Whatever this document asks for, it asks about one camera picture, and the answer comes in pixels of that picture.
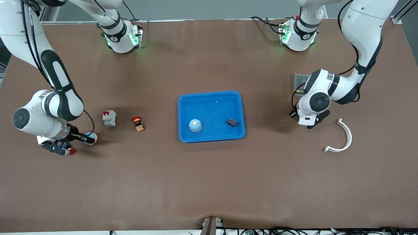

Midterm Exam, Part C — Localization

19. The white red circuit breaker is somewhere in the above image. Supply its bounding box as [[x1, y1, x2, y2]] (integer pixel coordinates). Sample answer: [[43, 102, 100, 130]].
[[102, 110, 117, 127]]

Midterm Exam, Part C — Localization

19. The metal mesh power supply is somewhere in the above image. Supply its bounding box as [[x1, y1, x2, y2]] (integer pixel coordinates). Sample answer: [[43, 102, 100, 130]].
[[293, 73, 310, 92]]

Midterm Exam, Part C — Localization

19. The white curved plastic clamp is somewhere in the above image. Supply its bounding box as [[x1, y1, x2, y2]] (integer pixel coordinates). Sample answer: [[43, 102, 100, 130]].
[[324, 118, 353, 153]]

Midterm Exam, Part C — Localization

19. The blue plastic tray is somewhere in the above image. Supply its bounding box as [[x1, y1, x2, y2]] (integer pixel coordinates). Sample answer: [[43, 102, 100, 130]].
[[178, 91, 246, 143]]

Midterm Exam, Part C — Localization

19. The brown table mat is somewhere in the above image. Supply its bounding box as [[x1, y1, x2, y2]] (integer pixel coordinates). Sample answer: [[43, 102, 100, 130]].
[[0, 18, 418, 233]]

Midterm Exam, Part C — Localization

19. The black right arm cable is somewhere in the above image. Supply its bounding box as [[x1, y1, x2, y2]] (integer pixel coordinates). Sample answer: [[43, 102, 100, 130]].
[[20, 0, 96, 133]]

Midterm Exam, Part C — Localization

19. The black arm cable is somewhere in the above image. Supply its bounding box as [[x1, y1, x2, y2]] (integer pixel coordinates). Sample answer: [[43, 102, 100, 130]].
[[291, 0, 360, 112], [20, 0, 96, 133]]

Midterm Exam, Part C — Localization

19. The orange red pushbutton switch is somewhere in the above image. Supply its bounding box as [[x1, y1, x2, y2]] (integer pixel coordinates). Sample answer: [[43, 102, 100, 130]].
[[132, 116, 145, 132]]

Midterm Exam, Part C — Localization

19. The black base power cable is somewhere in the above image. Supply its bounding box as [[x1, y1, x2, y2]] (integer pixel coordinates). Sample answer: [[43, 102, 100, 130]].
[[251, 16, 284, 35]]

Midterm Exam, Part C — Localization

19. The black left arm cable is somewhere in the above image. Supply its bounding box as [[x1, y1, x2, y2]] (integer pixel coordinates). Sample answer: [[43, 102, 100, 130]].
[[291, 0, 360, 112]]

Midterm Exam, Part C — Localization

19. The black cable bundle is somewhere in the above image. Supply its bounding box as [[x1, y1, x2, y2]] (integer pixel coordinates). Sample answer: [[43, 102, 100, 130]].
[[225, 227, 405, 235]]

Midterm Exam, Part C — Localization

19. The aluminium frame post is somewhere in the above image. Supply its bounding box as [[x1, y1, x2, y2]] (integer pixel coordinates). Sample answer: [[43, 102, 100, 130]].
[[391, 0, 418, 25]]

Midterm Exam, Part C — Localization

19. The grey metal bracket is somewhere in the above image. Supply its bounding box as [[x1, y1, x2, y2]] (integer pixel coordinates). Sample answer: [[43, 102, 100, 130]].
[[201, 216, 224, 235]]

